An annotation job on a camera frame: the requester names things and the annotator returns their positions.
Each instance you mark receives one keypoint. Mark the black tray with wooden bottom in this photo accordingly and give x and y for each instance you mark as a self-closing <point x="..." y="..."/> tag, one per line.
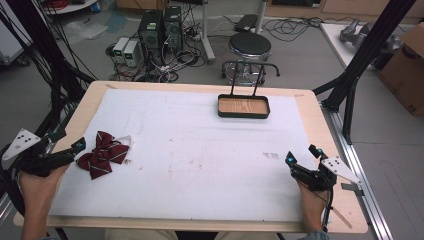
<point x="243" y="106"/>

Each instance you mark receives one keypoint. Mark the black round stool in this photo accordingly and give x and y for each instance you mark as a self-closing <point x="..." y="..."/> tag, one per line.
<point x="250" y="45"/>

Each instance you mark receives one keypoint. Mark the dark red striped bow tie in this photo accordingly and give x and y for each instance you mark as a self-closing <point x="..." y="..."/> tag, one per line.
<point x="101" y="156"/>

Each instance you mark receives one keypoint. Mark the grey metal bracket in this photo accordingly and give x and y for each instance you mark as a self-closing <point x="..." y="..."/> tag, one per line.
<point x="353" y="188"/>

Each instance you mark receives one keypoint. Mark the clear plastic sheet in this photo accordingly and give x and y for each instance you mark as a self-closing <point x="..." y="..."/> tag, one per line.
<point x="83" y="31"/>

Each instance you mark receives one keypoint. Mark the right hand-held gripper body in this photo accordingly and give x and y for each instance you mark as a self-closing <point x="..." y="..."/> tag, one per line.
<point x="328" y="173"/>

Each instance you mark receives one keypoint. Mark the white table mat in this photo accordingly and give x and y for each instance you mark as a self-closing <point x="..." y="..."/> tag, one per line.
<point x="200" y="160"/>

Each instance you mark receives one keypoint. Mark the person's left hand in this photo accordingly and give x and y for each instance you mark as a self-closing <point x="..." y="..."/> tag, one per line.
<point x="38" y="190"/>

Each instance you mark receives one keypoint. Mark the black computer tower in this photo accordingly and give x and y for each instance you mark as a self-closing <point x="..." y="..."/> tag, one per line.
<point x="150" y="33"/>
<point x="173" y="28"/>

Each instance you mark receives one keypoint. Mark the aluminium rail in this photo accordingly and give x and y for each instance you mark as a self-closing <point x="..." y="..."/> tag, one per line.
<point x="360" y="166"/>

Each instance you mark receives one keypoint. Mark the cardboard box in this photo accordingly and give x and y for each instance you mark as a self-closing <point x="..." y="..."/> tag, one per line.
<point x="405" y="73"/>

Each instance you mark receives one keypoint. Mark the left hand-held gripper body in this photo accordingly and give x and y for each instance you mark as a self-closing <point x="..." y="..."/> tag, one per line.
<point x="20" y="143"/>

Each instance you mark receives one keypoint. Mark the white table leg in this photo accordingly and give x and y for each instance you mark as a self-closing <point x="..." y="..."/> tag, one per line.
<point x="207" y="36"/>

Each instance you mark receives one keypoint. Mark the white low platform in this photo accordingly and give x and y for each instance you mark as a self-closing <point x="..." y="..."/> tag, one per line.
<point x="336" y="43"/>

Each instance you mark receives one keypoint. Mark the person's right hand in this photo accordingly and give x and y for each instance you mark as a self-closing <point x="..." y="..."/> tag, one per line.
<point x="311" y="203"/>

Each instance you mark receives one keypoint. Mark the grey machine part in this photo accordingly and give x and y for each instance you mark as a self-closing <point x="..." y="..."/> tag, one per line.
<point x="358" y="33"/>

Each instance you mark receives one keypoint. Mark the black flat box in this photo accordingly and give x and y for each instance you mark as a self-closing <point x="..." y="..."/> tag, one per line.
<point x="246" y="23"/>

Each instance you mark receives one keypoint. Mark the white power supply unit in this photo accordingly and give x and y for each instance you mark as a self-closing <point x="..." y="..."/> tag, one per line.
<point x="130" y="53"/>
<point x="119" y="50"/>

